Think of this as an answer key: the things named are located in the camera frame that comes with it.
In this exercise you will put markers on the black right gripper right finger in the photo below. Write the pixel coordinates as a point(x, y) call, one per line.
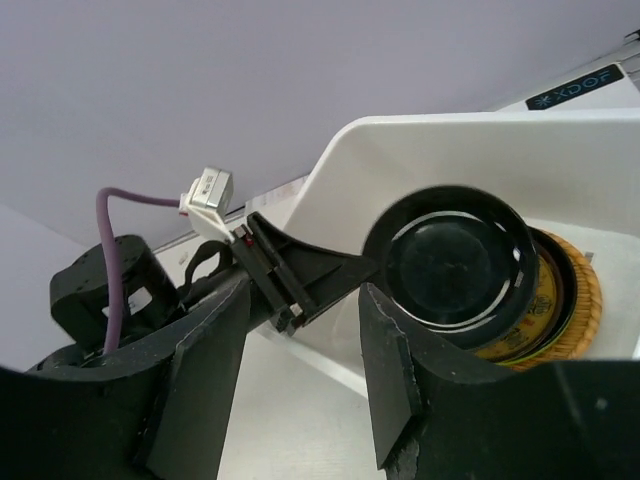
point(394, 397)

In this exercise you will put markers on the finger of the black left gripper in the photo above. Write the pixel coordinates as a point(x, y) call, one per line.
point(309, 279)

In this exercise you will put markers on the woven bamboo round plate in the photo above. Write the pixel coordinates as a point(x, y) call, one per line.
point(573, 336)

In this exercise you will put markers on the black round plate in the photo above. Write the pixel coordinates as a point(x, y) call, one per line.
point(457, 261)

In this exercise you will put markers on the yellow patterned plate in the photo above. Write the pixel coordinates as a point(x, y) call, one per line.
point(555, 280)

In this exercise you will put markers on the blue logo sticker right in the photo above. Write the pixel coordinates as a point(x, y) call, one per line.
point(572, 89)

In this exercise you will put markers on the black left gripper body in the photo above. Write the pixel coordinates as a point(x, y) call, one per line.
point(235, 280)

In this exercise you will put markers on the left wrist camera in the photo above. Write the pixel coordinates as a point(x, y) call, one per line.
point(206, 202)

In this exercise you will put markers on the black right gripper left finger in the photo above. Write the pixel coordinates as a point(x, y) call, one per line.
point(186, 430)

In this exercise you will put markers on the white plastic bin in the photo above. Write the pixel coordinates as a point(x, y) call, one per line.
point(571, 173)

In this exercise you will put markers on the lime green round plate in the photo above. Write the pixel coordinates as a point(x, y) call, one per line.
point(523, 358)

